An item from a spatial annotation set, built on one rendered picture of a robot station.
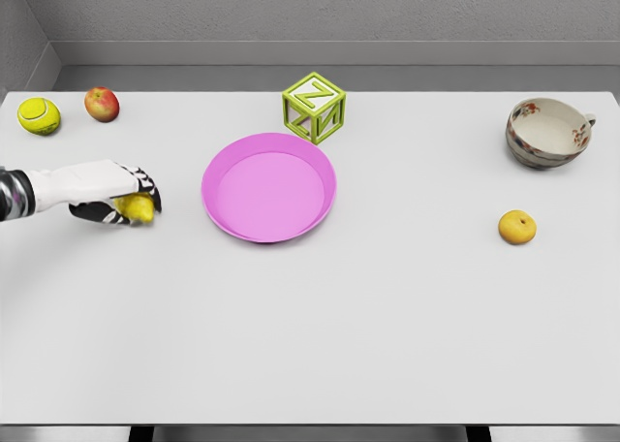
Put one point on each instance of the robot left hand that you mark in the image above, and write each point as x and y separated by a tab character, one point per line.
102	180

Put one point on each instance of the yellow lemon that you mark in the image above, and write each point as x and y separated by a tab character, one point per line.
135	207

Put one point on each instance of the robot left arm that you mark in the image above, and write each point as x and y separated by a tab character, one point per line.
34	190

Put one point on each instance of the pink plate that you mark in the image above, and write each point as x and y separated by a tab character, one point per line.
269	188

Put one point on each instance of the red apple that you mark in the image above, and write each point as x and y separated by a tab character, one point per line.
102	104

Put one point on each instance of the yellow tennis ball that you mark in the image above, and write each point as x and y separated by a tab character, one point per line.
39	116

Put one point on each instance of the green letter block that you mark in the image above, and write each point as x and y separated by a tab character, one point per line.
315	107

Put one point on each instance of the yellow round fruit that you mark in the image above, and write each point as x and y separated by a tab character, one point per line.
517	227

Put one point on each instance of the floral ceramic cup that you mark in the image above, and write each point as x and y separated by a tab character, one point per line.
549	133

